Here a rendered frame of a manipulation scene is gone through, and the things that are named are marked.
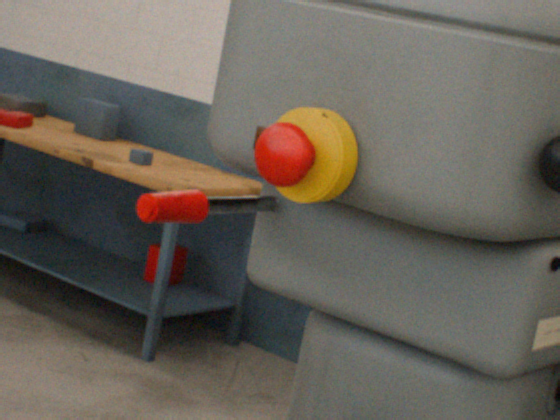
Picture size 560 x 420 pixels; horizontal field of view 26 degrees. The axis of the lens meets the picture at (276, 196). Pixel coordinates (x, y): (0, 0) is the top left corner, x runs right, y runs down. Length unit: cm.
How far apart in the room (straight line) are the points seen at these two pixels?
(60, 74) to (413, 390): 663
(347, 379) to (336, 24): 29
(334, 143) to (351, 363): 24
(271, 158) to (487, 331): 20
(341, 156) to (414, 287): 15
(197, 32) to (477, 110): 602
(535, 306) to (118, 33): 639
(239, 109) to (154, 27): 613
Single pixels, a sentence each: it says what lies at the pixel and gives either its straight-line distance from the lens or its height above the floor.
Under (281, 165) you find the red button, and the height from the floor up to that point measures 176.
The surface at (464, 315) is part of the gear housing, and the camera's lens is 82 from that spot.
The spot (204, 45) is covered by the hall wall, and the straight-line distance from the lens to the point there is 667.
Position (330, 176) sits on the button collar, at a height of 175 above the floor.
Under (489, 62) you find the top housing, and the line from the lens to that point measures 72.
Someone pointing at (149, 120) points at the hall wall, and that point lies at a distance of 691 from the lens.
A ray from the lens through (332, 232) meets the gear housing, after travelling 88.
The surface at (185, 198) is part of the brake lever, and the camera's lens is 82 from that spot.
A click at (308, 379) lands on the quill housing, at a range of 95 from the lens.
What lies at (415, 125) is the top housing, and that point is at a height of 179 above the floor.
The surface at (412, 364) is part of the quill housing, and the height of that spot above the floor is 161.
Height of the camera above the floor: 185
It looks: 9 degrees down
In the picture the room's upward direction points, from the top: 11 degrees clockwise
